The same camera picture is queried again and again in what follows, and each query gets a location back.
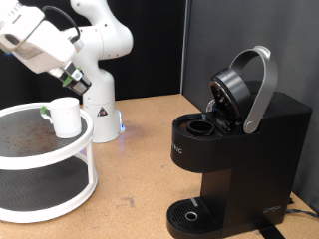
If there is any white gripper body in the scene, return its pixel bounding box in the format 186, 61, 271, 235
18, 16, 78, 75

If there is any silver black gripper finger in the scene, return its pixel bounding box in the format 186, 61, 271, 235
49, 62, 73, 82
66, 68, 93, 96

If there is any white mug green-taped handle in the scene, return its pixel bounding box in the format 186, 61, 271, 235
39, 96, 83, 139

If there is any black Keurig coffee machine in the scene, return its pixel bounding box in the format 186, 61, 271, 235
165, 45, 313, 239

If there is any white two-tier turntable shelf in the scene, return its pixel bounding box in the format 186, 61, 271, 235
0, 102, 99, 224

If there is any black backdrop curtain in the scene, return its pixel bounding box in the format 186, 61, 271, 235
0, 0, 187, 109

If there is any grey backdrop curtain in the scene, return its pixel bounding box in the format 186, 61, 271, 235
180, 0, 319, 213

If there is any black tape strip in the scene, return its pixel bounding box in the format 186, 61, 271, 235
255, 220, 287, 239

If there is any black robot camera cable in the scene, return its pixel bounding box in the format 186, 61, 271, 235
41, 4, 82, 43

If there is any braided grey power cord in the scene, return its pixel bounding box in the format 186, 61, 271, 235
285, 208, 319, 220

